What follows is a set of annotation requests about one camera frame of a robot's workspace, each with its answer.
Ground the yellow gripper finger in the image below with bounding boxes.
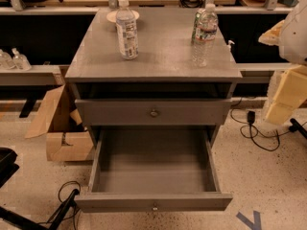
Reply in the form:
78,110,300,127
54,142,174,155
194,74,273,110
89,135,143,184
258,20,284,46
265,64,307,126

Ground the blue label plastic bottle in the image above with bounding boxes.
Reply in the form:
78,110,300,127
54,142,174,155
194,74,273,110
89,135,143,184
115,0,138,59

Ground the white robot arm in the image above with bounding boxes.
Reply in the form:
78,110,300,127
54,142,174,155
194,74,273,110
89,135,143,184
258,0,307,125

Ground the small white pump bottle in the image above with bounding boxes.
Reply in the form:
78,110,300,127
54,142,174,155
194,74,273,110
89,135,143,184
227,40,235,52

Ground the clear green label water bottle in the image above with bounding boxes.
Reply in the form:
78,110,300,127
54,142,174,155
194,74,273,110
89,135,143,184
192,3,219,67

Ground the grey wooden drawer cabinet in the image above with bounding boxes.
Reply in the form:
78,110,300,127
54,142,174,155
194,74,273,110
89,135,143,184
65,8,242,142

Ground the closed grey upper drawer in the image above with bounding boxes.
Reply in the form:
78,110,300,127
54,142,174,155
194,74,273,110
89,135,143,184
76,100,230,126

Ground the open grey middle drawer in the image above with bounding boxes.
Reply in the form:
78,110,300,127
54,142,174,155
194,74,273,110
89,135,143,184
76,127,232,213

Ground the clear sanitizer pump bottle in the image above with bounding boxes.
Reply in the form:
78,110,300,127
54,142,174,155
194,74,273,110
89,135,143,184
12,48,32,71

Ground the black caster leg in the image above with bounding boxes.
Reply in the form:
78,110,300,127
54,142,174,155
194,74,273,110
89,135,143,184
289,118,307,139

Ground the white ceramic bowl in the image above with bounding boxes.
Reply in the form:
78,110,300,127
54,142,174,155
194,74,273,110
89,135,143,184
106,10,139,23

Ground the brown cardboard box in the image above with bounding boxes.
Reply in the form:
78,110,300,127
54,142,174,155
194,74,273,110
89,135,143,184
25,85,94,162

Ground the black stand leg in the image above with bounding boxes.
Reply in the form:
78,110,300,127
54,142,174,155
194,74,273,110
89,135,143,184
0,181,81,230

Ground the black chair edge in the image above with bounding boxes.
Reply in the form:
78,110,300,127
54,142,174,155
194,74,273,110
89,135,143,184
0,148,19,188

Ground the black power cable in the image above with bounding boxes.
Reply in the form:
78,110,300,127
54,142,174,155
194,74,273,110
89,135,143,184
229,97,307,152

